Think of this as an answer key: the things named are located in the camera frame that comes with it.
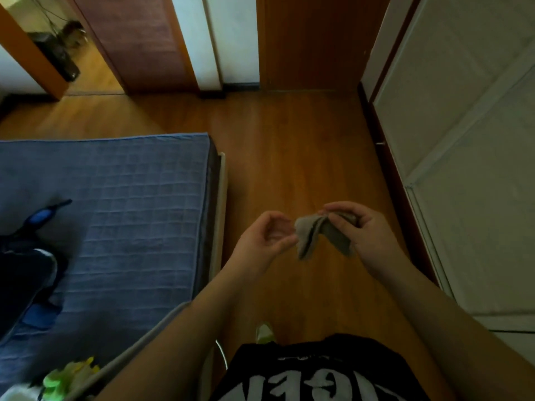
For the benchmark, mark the person's left hand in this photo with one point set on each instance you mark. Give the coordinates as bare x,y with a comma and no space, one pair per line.
255,250

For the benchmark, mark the black computer tower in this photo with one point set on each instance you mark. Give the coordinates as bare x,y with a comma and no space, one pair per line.
60,58

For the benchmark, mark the bed with blue quilt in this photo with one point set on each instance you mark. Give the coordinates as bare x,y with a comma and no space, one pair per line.
125,225

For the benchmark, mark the person's right hand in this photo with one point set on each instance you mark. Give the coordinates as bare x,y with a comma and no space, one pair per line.
376,246

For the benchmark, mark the person's left forearm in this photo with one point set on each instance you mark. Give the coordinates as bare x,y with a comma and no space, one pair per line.
175,350

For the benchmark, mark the plain wooden door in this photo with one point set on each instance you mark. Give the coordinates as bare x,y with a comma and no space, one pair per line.
322,41

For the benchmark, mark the metal door threshold strip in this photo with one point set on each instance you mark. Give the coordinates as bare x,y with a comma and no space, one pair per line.
96,93

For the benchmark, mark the black shirt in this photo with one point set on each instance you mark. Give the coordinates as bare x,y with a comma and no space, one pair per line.
317,371

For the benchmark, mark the carved reddish brown door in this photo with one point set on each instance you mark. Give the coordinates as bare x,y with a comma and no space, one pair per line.
133,41

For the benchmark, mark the person's right forearm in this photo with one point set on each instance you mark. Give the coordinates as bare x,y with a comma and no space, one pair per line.
459,342

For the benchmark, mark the white louvred wardrobe door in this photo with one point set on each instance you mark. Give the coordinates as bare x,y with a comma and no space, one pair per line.
451,70
493,225
514,342

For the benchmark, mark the cylindrical metal door stop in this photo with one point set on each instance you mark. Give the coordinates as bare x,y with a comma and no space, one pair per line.
380,143

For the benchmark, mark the reddish brown door frame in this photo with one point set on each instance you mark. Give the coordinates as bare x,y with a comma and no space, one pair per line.
184,41
33,58

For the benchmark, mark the grey cleaning cloth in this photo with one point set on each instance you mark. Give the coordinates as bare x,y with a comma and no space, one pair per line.
313,231

